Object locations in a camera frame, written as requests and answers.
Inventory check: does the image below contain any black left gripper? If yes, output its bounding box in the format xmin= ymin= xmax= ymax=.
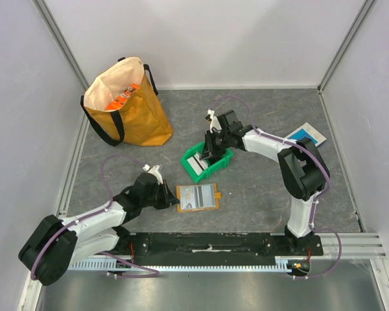
xmin=141 ymin=179 xmax=179 ymax=209

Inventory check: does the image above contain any white credit card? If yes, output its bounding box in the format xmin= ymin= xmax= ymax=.
xmin=196 ymin=184 xmax=216 ymax=209
xmin=179 ymin=186 xmax=196 ymax=211

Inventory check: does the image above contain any green plastic bin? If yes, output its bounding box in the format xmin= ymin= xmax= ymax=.
xmin=180 ymin=142 xmax=233 ymax=183

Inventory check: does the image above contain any orange leather card holder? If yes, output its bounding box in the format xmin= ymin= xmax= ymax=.
xmin=176 ymin=183 xmax=222 ymax=213

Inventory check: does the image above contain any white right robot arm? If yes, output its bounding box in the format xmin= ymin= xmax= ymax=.
xmin=200 ymin=109 xmax=329 ymax=255

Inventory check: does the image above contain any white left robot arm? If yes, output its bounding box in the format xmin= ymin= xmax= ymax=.
xmin=18 ymin=173 xmax=180 ymax=286

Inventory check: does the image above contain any white card stack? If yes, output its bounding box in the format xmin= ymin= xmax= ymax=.
xmin=187 ymin=152 xmax=209 ymax=176

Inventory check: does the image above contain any blue white box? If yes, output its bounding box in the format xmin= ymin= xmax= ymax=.
xmin=286 ymin=122 xmax=327 ymax=147

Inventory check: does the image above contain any brown tote bag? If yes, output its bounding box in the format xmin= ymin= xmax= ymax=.
xmin=80 ymin=56 xmax=174 ymax=146

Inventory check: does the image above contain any orange snack packet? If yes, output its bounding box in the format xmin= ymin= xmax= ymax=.
xmin=105 ymin=84 xmax=139 ymax=111

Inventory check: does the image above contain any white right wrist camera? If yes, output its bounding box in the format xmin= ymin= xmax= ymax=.
xmin=206 ymin=109 xmax=222 ymax=132

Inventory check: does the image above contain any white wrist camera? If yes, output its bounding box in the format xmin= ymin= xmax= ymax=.
xmin=143 ymin=164 xmax=163 ymax=185
xmin=206 ymin=109 xmax=222 ymax=132

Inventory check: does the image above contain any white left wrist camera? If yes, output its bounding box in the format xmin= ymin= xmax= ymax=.
xmin=143 ymin=164 xmax=163 ymax=185

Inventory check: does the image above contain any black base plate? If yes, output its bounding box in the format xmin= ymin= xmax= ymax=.
xmin=109 ymin=233 xmax=324 ymax=257

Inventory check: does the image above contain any white slotted cable duct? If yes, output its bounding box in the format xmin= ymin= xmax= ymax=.
xmin=68 ymin=256 xmax=310 ymax=273

